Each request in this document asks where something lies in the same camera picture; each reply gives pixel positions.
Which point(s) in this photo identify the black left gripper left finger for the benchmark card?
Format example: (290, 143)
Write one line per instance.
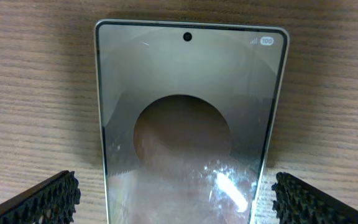
(51, 201)

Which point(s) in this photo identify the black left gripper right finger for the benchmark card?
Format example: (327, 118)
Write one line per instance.
(298, 202)

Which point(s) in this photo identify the Samsung Galaxy smartphone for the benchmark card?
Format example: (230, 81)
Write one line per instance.
(186, 113)

